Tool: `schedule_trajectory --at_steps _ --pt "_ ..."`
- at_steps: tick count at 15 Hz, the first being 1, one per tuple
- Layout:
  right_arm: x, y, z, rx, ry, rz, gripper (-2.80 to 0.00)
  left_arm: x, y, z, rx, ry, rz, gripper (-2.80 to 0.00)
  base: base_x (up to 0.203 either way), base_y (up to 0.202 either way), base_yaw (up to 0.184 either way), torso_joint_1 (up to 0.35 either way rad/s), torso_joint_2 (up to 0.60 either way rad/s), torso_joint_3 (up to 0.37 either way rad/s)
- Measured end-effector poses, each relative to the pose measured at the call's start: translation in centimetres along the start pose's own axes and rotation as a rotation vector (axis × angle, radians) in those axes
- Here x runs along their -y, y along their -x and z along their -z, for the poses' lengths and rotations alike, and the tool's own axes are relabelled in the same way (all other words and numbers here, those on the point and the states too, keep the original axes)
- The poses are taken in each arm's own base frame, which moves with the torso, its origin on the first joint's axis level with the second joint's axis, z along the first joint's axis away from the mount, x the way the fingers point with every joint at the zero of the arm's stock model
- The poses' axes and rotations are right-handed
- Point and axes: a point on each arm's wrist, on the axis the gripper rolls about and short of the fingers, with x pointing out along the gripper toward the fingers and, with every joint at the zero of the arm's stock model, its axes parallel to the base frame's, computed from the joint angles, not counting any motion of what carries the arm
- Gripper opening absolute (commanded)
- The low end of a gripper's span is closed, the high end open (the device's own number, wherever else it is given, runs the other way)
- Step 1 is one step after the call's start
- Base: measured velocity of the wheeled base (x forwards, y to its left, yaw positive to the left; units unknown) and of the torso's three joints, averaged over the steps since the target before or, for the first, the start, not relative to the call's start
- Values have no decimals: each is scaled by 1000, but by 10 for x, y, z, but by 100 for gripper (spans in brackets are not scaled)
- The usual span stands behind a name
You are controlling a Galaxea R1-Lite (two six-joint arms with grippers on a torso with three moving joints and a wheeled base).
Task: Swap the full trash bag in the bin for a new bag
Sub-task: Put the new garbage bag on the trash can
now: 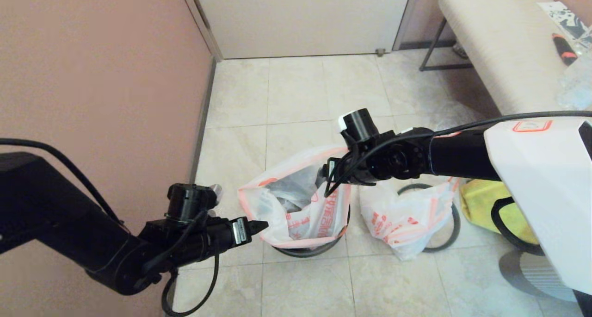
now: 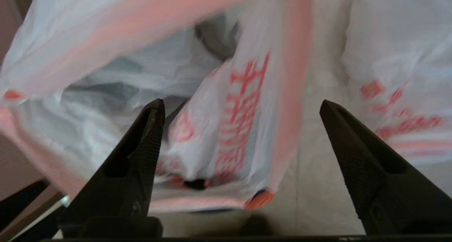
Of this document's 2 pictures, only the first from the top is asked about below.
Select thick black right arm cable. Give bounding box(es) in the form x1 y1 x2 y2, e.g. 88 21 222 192
490 197 545 256

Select grey ribbed round object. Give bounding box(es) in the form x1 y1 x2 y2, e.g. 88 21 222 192
499 250 578 303

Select clear plastic bag black contents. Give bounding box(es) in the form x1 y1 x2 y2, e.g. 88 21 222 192
432 101 499 131

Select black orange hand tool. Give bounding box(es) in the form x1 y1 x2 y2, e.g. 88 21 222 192
551 31 579 67

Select white trash bag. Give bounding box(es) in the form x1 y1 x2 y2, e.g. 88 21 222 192
360 177 459 261
237 146 352 249

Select beige wooden bench table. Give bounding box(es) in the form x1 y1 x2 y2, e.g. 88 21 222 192
419 18 473 71

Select long black left arm cable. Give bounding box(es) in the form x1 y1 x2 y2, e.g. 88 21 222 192
0 138 126 226

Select yellow fabric tote bag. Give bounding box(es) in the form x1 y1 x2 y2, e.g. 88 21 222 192
459 178 541 246

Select clear plastic water bottle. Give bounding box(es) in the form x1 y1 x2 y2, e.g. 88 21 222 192
556 48 592 113

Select white door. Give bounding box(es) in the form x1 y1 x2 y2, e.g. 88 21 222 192
191 0 413 60

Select beige wood-grain bench top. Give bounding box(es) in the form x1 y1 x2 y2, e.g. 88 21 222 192
438 0 592 118

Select beige door frame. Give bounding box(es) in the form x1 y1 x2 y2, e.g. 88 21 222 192
178 0 224 62

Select black round trash bin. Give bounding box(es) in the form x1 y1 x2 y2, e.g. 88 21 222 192
272 206 351 259

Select grey bin rim ring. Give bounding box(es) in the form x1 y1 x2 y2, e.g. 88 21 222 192
397 183 461 254

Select black white printed paper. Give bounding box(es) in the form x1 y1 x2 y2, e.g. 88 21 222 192
538 0 592 43

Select short black left wrist cable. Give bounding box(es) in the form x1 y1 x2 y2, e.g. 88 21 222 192
161 252 221 317

